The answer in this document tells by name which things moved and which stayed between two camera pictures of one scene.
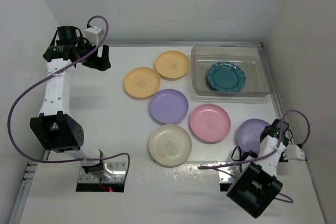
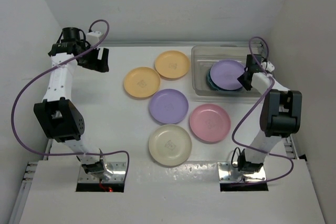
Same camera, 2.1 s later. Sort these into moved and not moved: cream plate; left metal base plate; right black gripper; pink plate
Moved: right black gripper
Not moved: cream plate; pink plate; left metal base plate
